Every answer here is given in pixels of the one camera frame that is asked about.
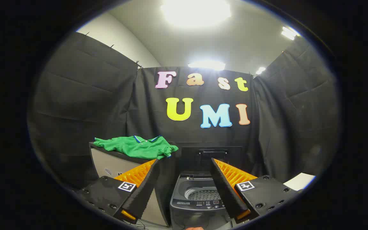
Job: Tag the ceiling light panel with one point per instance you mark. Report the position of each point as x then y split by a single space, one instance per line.
260 70
207 65
196 12
288 32

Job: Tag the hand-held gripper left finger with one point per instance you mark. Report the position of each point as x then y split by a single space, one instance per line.
145 188

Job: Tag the grey top-load washing machine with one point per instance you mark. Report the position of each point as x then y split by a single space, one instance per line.
200 204

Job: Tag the grey cabinet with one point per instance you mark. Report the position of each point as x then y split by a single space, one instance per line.
107 166

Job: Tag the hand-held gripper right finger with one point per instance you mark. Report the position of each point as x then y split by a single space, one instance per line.
224 188

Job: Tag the green polo shirt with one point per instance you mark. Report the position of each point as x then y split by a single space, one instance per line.
139 147

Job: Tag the black backdrop cloth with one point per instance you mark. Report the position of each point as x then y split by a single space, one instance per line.
85 102

